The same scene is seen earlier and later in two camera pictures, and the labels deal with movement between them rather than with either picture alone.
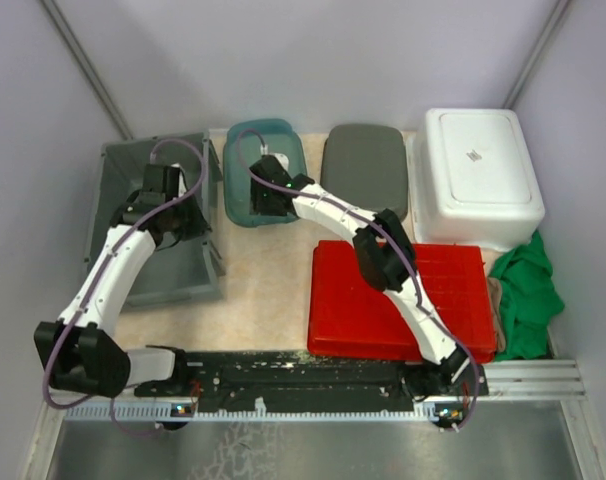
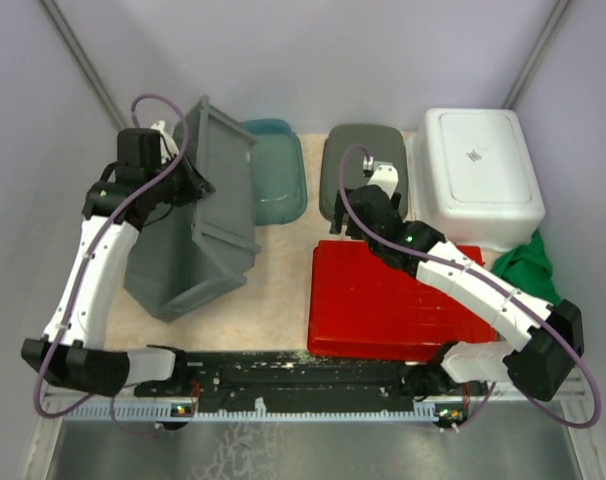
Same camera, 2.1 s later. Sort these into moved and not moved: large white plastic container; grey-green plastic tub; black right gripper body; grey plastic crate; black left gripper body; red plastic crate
Moved: black left gripper body; black right gripper body; grey plastic crate
Not moved: red plastic crate; large white plastic container; grey-green plastic tub
